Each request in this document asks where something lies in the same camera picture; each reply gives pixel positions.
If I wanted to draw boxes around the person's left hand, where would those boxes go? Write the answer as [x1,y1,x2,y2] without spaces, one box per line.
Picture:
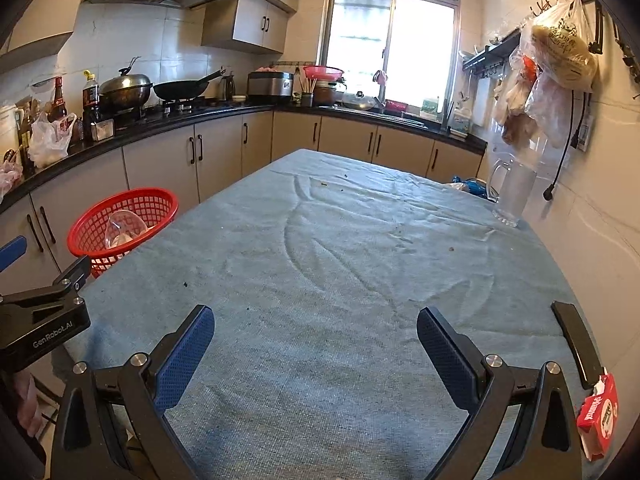
[12,374,46,438]

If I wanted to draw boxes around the steel pot with lid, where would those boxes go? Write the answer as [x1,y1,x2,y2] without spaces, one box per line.
[341,90,377,112]

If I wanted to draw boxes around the gas stove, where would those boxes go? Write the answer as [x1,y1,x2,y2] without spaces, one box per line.
[114,97,242,122]

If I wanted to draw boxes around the yellowish hanging plastic bag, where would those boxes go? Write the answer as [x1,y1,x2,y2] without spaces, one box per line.
[530,0,600,92]

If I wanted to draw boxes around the steel wok with lid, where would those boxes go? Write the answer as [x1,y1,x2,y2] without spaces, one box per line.
[99,56,153,110]

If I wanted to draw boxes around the clear plastic container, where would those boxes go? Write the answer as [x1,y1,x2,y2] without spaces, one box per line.
[104,209,149,251]

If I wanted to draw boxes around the dark brown pot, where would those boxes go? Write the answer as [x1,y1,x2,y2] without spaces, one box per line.
[314,80,342,107]

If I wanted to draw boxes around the clear glass pitcher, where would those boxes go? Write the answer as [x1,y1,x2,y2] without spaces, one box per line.
[486,156,539,229]

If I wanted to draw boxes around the red colander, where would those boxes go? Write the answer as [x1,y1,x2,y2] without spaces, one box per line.
[303,65,346,84]

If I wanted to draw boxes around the beige counter cabinets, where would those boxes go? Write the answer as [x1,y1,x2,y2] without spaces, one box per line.
[0,105,488,283]

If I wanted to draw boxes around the sink faucet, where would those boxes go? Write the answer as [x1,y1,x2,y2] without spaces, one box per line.
[372,70,389,112]

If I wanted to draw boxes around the blue plastic bag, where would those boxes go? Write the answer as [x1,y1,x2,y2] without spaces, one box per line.
[451,174,489,197]

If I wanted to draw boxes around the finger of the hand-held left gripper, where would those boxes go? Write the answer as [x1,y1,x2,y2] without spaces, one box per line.
[0,235,28,272]
[50,255,94,295]

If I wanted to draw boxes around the beige wall cabinet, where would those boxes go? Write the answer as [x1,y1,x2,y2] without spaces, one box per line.
[201,0,301,55]

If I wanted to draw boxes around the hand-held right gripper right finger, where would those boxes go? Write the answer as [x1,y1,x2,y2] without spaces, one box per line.
[416,306,585,480]

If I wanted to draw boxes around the red white tissue packet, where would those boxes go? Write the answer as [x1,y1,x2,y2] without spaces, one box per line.
[576,372,620,463]

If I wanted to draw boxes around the dark yellow-cap bottle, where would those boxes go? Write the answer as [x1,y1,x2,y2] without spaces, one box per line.
[81,70,103,142]

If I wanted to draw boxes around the white plastic shopping bag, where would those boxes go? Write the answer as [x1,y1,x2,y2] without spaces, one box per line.
[28,111,77,169]

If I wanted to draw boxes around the dark red-label sauce bottle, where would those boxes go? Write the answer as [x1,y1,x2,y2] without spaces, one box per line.
[50,76,69,122]

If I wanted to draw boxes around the black frying wok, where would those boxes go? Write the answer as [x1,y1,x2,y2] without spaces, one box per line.
[152,69,227,102]

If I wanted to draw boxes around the black rectangular device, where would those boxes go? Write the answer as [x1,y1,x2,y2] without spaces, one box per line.
[551,301,606,391]

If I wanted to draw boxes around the knife rack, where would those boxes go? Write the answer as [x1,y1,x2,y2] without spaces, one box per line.
[447,100,474,137]

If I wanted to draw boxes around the black wall rack shelf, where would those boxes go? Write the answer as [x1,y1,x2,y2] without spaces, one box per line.
[461,27,524,79]

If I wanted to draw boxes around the black wall hook rail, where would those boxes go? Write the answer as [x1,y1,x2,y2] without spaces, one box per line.
[529,0,640,88]

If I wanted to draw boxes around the group of oil bottles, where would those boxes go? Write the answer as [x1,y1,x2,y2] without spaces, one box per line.
[0,104,37,173]

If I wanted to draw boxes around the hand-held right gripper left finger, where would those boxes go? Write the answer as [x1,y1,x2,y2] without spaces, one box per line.
[50,304,216,480]

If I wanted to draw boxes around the pink plastic bag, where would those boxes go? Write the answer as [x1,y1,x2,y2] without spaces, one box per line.
[0,160,24,202]

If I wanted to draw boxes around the blue-grey table cloth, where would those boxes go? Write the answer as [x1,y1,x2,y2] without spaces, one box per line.
[52,149,602,480]

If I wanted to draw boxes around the black power adapter cable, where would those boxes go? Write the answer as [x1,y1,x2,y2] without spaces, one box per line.
[542,89,597,202]

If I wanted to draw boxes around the kitchen window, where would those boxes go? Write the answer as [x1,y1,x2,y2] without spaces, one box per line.
[316,0,460,123]

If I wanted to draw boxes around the red plastic basket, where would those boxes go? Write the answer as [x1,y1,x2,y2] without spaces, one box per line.
[67,188,180,280]

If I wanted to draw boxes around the silver black rice cooker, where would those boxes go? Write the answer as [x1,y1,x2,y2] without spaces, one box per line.
[247,71,295,106]

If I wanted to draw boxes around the clear hanging plastic bags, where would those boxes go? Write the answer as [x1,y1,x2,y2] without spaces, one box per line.
[492,35,568,150]

